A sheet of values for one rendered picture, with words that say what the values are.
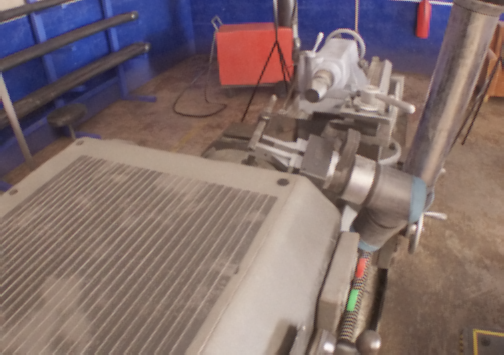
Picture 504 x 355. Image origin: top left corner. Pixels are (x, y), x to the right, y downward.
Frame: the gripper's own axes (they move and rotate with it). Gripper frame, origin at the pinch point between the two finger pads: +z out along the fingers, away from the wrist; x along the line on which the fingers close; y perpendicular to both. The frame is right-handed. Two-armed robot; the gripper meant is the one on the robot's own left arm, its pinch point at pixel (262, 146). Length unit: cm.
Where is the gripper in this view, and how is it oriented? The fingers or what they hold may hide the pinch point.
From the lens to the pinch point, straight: 71.9
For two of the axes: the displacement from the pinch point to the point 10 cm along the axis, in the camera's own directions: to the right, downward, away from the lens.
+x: 2.8, -5.7, 7.7
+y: -2.0, 7.5, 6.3
